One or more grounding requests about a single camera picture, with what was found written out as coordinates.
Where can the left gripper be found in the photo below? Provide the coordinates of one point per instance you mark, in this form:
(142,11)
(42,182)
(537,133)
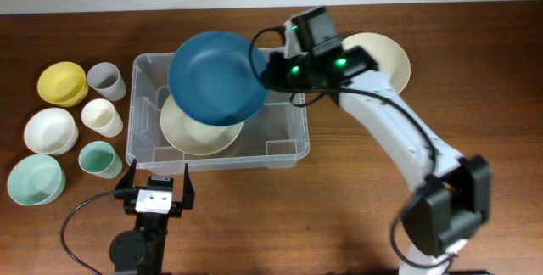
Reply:
(176,208)

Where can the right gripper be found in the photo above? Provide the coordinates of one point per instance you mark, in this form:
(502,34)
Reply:
(271,72)

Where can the cream plate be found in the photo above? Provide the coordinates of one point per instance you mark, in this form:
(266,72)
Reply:
(391,57)
(192,137)

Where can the blue plate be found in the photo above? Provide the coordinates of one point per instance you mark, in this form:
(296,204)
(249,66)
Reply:
(212,78)

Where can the mint green bowl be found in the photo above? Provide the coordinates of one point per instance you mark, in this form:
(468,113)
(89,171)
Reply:
(36,180)

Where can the white bowl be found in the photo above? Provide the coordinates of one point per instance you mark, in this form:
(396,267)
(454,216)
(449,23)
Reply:
(51,131)

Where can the yellow bowl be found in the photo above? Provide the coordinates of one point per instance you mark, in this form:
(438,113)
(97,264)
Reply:
(63,84)

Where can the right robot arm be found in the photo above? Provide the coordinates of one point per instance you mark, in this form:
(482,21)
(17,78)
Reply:
(450,193)

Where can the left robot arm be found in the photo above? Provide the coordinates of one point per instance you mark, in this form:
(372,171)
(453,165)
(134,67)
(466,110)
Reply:
(141,249)

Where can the clear plastic storage container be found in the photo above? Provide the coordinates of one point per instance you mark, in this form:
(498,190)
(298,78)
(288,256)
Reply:
(277,137)

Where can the mint green cup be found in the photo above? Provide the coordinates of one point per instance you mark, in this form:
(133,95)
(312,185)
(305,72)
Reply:
(100,159)

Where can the cream cup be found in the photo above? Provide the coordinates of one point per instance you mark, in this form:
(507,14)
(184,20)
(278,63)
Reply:
(101,116)

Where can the grey cup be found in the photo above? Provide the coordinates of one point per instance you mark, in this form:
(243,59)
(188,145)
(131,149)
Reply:
(106,79)

